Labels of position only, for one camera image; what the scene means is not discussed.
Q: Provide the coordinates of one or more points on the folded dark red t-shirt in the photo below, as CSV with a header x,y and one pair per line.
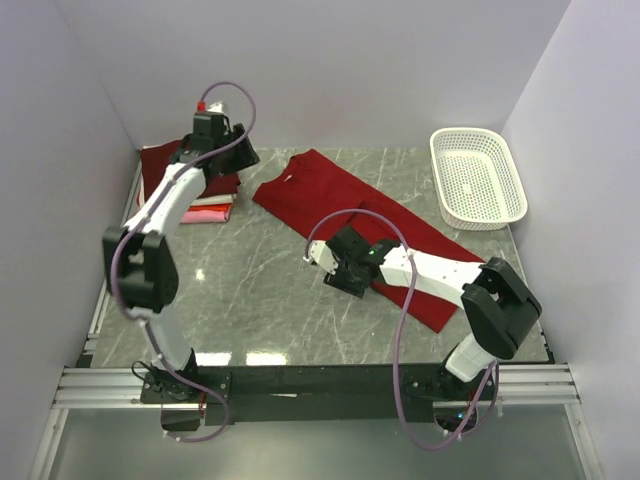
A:
x,y
154,159

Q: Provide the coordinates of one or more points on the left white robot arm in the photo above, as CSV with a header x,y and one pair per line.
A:
x,y
140,271

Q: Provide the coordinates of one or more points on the white perforated plastic basket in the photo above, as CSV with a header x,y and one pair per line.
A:
x,y
477,183

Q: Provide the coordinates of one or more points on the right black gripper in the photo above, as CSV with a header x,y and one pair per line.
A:
x,y
344,283

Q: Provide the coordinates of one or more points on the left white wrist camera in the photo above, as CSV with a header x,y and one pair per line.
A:
x,y
218,108

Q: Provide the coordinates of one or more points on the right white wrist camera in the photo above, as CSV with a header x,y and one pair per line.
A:
x,y
319,254

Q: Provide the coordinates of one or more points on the aluminium extrusion rail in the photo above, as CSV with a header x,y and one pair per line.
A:
x,y
117,388

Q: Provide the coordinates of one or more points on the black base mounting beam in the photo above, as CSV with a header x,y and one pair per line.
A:
x,y
336,392

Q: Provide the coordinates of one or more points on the folded orange-red t-shirt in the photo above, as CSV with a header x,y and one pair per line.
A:
x,y
219,208

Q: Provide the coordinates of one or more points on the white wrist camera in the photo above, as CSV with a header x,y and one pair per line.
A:
x,y
319,254
218,108

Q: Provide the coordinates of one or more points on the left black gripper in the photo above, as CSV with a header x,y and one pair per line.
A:
x,y
241,151

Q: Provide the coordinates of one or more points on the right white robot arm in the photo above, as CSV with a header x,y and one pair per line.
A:
x,y
499,307

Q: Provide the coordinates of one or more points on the folded pink t-shirt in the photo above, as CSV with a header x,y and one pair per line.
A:
x,y
204,217

